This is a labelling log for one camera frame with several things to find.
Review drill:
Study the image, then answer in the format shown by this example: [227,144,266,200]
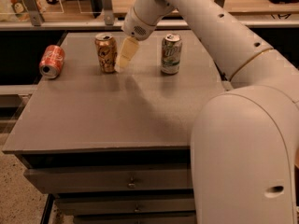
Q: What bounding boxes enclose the bottom grey drawer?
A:
[74,212,197,224]

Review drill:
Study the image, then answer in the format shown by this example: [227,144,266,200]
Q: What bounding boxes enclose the red soda can lying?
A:
[39,45,65,78]

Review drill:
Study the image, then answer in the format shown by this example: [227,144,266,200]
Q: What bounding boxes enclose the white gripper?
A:
[115,7,155,72]

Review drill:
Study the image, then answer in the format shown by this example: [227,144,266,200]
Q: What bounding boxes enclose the grey drawer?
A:
[24,164,192,194]
[74,212,197,224]
[55,193,195,216]

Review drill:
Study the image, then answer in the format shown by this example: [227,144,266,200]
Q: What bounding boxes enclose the metal railing bar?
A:
[0,20,299,31]

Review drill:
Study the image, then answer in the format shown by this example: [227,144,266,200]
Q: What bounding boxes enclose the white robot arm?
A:
[122,0,299,224]

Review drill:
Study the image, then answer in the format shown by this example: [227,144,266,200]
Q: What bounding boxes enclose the middle metal bracket post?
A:
[102,0,114,25]

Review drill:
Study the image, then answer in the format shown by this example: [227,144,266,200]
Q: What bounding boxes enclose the left metal bracket post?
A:
[23,0,44,26]

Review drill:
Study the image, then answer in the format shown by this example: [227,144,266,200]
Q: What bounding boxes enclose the orange snack package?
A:
[0,0,29,22]

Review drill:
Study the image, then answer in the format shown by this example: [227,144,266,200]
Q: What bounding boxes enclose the top grey drawer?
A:
[24,164,192,194]

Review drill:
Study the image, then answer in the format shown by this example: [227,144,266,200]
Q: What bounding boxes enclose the grey drawer cabinet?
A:
[2,30,227,224]

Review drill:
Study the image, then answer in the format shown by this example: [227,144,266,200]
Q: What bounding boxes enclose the orange gold soda can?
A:
[94,33,118,73]

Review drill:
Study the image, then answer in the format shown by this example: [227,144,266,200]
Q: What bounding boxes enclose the middle grey drawer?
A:
[55,193,195,216]

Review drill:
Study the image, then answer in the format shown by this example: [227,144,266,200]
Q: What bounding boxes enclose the white green soda can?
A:
[161,33,182,75]

